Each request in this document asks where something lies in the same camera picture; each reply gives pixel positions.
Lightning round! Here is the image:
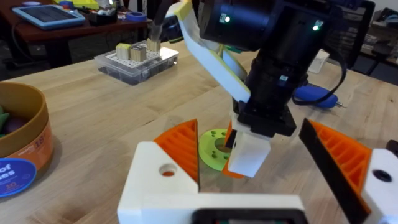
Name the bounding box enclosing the green disc with holes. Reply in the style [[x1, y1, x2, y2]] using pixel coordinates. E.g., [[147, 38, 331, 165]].
[[198, 128, 233, 172]]

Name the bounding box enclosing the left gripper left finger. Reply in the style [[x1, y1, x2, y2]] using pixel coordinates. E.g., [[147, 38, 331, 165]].
[[117, 119, 200, 224]]

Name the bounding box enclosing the small white box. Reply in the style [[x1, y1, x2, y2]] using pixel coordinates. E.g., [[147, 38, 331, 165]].
[[307, 49, 331, 75]]

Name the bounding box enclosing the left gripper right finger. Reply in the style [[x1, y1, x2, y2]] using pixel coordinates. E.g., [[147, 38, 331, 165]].
[[298, 118, 398, 224]]

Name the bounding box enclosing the blue tape roll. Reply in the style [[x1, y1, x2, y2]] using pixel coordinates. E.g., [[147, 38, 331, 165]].
[[125, 11, 148, 23]]

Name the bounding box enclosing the blue electric screwdriver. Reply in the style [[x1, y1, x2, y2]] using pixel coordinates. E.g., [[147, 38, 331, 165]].
[[293, 83, 346, 110]]

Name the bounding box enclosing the dark wooden desk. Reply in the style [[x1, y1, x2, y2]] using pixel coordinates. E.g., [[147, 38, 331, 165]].
[[0, 0, 154, 70]]

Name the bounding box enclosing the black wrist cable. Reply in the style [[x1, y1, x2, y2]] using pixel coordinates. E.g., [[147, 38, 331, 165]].
[[291, 46, 348, 106]]

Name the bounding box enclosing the blue framed tablet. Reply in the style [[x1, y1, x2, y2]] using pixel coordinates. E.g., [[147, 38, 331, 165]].
[[12, 4, 86, 30]]

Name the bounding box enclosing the tan toy tub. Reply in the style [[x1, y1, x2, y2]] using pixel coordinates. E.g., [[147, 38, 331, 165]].
[[0, 81, 55, 198]]

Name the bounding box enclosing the black tray with small items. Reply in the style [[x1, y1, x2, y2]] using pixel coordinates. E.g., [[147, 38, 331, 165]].
[[88, 7, 119, 27]]

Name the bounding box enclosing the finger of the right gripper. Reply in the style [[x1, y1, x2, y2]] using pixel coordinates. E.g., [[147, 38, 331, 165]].
[[221, 120, 244, 180], [228, 123, 272, 179]]

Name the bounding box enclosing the clear box with wooden blocks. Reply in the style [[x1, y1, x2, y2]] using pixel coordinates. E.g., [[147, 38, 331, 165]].
[[94, 37, 180, 86]]

